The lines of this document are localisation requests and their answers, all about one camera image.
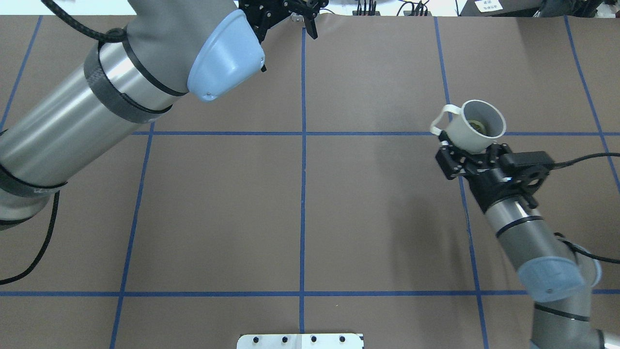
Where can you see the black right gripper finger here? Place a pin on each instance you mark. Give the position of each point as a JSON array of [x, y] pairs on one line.
[[496, 151], [447, 148]]

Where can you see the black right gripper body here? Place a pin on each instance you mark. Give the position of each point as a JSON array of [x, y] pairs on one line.
[[495, 185]]

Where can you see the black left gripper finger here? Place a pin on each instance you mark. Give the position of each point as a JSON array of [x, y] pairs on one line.
[[310, 24]]

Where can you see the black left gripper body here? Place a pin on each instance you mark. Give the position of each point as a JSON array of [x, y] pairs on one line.
[[268, 15]]

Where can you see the white ribbed mug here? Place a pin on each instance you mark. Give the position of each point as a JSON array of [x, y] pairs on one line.
[[453, 119]]

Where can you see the lemon slice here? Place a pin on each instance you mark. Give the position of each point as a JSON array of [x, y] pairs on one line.
[[478, 126]]

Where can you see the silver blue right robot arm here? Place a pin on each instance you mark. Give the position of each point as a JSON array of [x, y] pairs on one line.
[[557, 274]]

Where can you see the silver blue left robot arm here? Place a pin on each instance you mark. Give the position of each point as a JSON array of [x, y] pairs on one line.
[[131, 77]]

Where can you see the black usb hub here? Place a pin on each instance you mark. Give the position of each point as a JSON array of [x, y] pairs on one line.
[[366, 8]]

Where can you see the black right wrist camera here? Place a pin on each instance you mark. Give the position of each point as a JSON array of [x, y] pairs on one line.
[[514, 162]]

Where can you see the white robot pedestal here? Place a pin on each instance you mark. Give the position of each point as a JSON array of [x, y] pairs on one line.
[[301, 341]]

